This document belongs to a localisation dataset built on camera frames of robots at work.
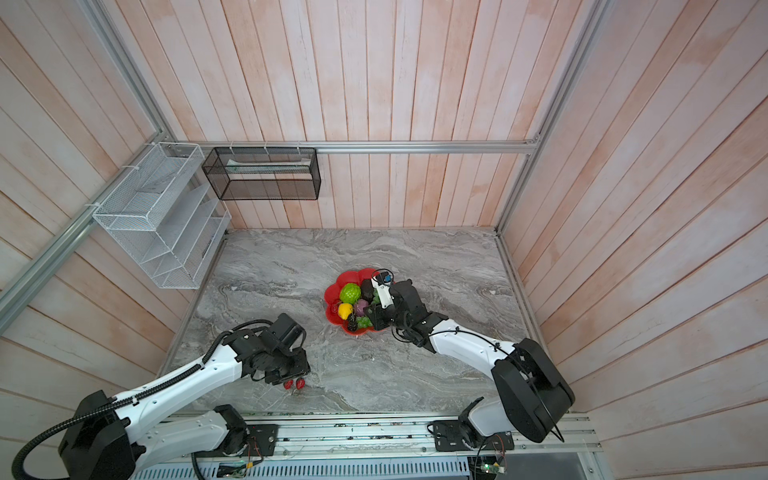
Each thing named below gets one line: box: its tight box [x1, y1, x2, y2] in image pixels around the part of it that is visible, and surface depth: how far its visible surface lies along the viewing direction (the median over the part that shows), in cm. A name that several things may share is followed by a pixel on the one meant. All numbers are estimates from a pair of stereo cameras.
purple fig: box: [354, 299, 369, 317], surface depth 94 cm
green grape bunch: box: [356, 316, 373, 329], surface depth 92 cm
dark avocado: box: [362, 278, 374, 301], surface depth 97 cm
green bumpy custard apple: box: [340, 282, 361, 305], surface depth 97 cm
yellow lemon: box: [338, 303, 353, 321], surface depth 95 cm
